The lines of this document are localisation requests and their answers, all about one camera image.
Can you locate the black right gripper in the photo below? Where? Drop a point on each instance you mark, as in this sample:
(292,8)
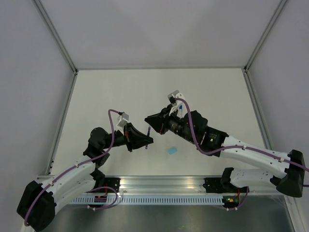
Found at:
(159,122)

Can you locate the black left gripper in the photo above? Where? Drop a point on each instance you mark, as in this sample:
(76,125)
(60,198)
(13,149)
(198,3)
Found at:
(131,134)

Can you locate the blue marker cap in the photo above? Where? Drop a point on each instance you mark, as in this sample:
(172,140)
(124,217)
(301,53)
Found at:
(180,111)

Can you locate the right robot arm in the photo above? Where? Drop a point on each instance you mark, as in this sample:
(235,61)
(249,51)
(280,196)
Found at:
(280,170)

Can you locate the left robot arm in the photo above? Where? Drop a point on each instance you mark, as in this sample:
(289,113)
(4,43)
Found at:
(41,201)

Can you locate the light blue eraser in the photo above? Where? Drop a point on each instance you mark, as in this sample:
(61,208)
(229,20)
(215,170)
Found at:
(172,150)

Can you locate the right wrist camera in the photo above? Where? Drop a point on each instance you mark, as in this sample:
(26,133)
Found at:
(175,98)

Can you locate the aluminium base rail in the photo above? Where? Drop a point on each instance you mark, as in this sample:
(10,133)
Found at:
(162,185)

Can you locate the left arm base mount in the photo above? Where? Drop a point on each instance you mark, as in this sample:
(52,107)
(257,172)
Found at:
(104,184)

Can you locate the slotted cable duct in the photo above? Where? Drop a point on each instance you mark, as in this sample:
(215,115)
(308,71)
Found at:
(149,200)

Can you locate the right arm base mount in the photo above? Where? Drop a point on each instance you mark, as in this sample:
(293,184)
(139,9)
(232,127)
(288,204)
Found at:
(222,184)

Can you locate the left aluminium frame post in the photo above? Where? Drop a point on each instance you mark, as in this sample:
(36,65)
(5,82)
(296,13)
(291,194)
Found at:
(54,33)

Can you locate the aluminium frame post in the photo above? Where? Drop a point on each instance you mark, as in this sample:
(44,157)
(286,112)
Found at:
(54,33)
(274,18)

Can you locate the right aluminium frame post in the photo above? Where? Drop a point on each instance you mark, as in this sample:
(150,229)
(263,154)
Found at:
(274,18)

